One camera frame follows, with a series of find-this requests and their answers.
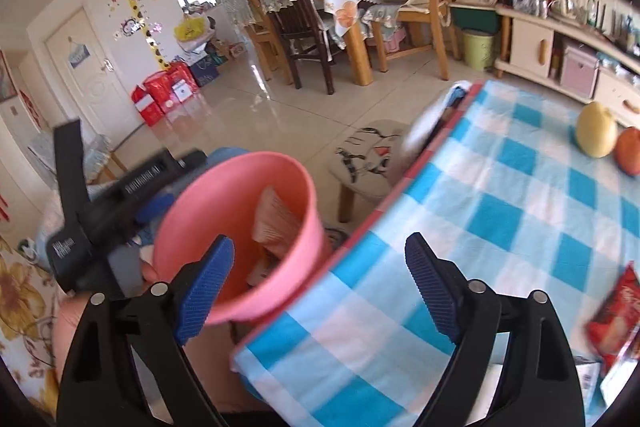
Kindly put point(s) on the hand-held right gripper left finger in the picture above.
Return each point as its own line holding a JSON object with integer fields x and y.
{"x": 205, "y": 297}

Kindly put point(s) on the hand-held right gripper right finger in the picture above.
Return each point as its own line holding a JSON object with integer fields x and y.
{"x": 432, "y": 292}

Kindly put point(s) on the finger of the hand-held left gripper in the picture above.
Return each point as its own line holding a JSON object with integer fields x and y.
{"x": 152, "y": 208}

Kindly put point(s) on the pink plastic bin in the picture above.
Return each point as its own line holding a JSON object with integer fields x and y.
{"x": 225, "y": 192}

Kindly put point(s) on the white noodle packet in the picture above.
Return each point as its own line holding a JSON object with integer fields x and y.
{"x": 275, "y": 219}

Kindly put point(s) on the red snack packet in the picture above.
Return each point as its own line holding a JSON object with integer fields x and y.
{"x": 615, "y": 317}

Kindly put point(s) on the long white blue packet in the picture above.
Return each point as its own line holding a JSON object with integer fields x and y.
{"x": 620, "y": 382}

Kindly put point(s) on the person's left forearm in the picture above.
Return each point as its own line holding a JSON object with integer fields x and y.
{"x": 70, "y": 337}

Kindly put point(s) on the person's left hand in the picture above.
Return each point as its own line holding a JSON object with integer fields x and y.
{"x": 147, "y": 264}

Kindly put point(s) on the pack of water bottles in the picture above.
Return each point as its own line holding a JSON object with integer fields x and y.
{"x": 97, "y": 157}

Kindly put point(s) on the red gift box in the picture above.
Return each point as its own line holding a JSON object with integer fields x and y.
{"x": 149, "y": 107}
{"x": 175, "y": 87}

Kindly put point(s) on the blue white checked tablecloth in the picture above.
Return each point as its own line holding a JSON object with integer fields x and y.
{"x": 350, "y": 357}

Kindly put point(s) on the white door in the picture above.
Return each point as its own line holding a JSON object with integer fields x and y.
{"x": 85, "y": 72}

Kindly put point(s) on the blue gift bag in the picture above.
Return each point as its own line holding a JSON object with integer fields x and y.
{"x": 205, "y": 72}

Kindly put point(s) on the stool with printed cushion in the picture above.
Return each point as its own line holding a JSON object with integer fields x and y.
{"x": 362, "y": 157}

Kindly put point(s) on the white plastic bag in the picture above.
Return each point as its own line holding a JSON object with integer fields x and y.
{"x": 427, "y": 122}

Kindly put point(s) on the light wooden chair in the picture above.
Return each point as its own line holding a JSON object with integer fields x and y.
{"x": 252, "y": 37}

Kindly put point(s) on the yellow pear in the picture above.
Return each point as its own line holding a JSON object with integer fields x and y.
{"x": 595, "y": 129}

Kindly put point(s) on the dark wooden chair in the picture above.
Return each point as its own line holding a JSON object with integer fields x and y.
{"x": 305, "y": 32}

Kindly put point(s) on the red apple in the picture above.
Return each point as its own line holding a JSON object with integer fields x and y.
{"x": 630, "y": 152}

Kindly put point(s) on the green waste bin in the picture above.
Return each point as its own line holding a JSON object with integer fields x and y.
{"x": 477, "y": 49}

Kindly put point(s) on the pink storage box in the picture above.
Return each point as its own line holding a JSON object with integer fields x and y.
{"x": 579, "y": 72}

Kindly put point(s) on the dining table with printed cloth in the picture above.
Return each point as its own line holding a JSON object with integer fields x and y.
{"x": 350, "y": 32}

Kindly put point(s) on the wooden chair with lace cover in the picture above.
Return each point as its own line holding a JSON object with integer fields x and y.
{"x": 435, "y": 27}

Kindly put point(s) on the cream television cabinet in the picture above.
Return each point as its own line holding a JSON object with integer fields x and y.
{"x": 530, "y": 42}

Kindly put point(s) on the giraffe wall sticker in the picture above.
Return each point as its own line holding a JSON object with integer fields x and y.
{"x": 140, "y": 12}

